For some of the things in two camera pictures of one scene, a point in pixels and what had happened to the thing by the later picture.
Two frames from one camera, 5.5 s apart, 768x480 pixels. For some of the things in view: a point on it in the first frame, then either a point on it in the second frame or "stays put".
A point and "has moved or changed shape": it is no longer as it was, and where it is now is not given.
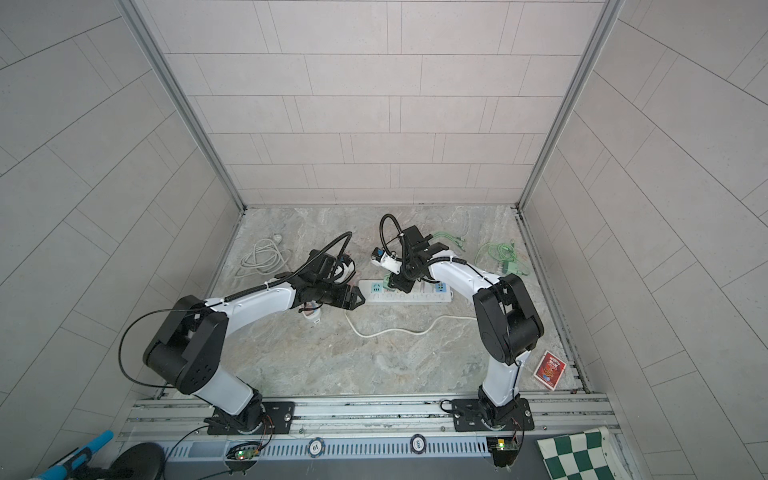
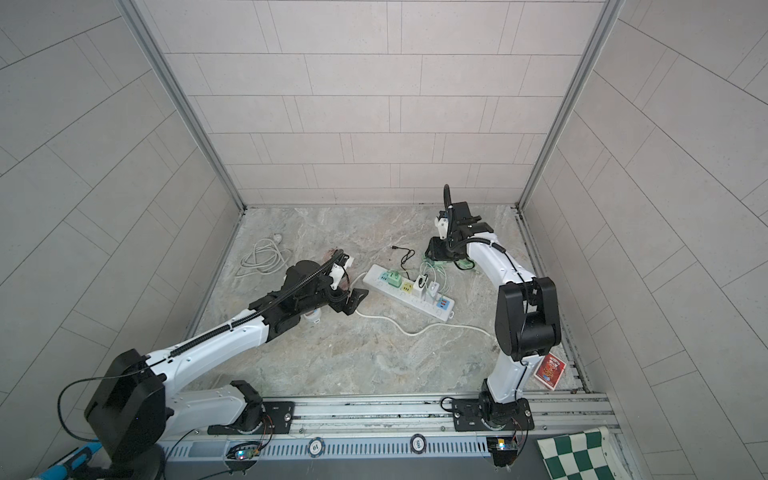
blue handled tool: [79, 459] stays put
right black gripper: [400, 283] to [438, 252]
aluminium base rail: [360, 427] stays put
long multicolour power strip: [422, 292] has moved or changed shape
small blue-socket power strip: [311, 310] stays put
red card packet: [549, 370] stays put
